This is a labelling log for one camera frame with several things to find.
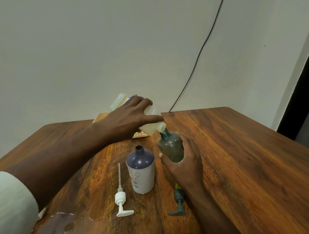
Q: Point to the person's left hand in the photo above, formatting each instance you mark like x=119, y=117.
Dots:
x=123, y=120

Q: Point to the person's right hand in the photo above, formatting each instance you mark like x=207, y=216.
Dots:
x=188, y=168

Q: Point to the person's left thumb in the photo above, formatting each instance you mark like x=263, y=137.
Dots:
x=153, y=119

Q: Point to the person's right thumb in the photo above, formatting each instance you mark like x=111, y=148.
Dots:
x=166, y=159

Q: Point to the translucent white refill bottle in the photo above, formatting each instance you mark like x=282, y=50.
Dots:
x=152, y=128

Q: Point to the clear green plastic bottle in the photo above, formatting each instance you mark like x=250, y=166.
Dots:
x=171, y=147

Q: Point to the person's left forearm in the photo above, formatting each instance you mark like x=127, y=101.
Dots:
x=60, y=156

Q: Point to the person's right forearm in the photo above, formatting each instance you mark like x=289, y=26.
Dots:
x=207, y=212

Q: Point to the purple bottle with white label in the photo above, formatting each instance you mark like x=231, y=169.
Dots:
x=140, y=171

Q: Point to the grey-green pump dispenser head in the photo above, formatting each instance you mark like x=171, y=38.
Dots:
x=179, y=196

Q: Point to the beige plastic basket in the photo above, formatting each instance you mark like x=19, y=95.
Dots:
x=100, y=117

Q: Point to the white pump dispenser head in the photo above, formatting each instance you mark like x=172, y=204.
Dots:
x=120, y=197

